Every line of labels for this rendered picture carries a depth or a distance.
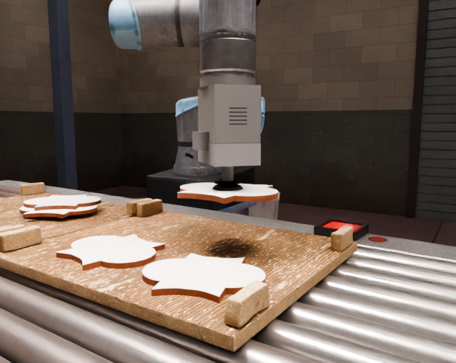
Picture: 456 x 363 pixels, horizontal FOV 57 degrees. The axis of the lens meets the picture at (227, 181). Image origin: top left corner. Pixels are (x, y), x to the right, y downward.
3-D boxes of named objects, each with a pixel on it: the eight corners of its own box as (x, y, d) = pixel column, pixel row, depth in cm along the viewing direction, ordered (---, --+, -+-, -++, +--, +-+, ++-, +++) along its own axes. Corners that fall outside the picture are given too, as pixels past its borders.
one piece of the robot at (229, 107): (176, 61, 59) (178, 178, 61) (191, 51, 50) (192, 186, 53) (241, 65, 62) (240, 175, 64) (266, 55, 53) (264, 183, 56)
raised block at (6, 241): (36, 241, 65) (34, 224, 64) (43, 243, 64) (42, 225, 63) (-4, 251, 60) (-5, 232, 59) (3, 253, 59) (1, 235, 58)
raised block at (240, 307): (256, 302, 43) (256, 277, 43) (271, 306, 42) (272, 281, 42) (222, 325, 38) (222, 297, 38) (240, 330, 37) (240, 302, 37)
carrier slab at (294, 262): (161, 217, 88) (160, 209, 88) (356, 251, 65) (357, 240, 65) (-11, 264, 59) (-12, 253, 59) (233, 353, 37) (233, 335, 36)
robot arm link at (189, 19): (186, 5, 70) (176, -17, 60) (253, 1, 70) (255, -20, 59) (189, 53, 72) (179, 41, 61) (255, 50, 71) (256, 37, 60)
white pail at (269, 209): (246, 227, 445) (246, 193, 440) (258, 222, 472) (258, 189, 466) (273, 231, 432) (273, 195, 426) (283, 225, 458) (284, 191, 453)
